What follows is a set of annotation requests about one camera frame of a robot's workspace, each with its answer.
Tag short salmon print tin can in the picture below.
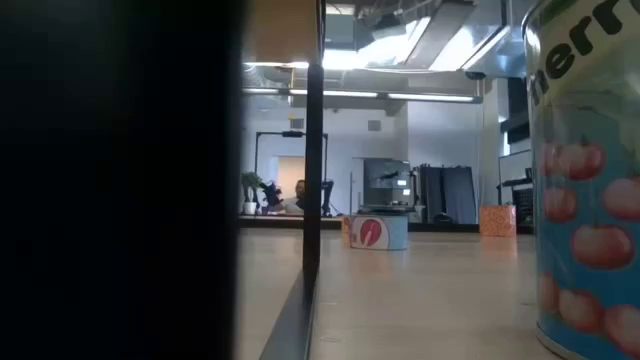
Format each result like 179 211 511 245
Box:
348 213 410 252

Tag orange patterned tin can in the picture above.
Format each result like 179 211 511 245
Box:
478 204 518 238

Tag blue cherry print tin can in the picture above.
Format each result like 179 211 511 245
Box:
521 0 640 360

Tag black framed shelf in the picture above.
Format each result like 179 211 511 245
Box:
0 0 327 360

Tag person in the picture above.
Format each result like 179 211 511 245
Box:
279 178 307 215

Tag beige door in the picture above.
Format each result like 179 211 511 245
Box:
276 155 307 201

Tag large display screen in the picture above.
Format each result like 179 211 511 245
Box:
363 158 414 207

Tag potted plant white pot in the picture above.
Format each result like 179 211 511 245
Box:
241 171 265 216

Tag background work table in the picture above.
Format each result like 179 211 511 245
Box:
357 202 419 225

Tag long ceiling light strip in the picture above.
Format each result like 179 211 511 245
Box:
242 87 484 105

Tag short ceiling light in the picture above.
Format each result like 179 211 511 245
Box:
243 60 311 70

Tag dark grey partition panels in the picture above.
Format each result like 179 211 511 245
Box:
418 163 478 225

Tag whiteboard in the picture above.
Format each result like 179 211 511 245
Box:
498 148 533 192

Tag black perforated rack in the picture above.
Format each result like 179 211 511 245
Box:
496 174 535 235

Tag black aluminium table frame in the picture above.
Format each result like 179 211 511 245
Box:
238 214 536 235

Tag silver ceiling duct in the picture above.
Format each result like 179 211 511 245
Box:
404 0 526 79

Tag black wall panel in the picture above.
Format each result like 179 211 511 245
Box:
501 77 531 146

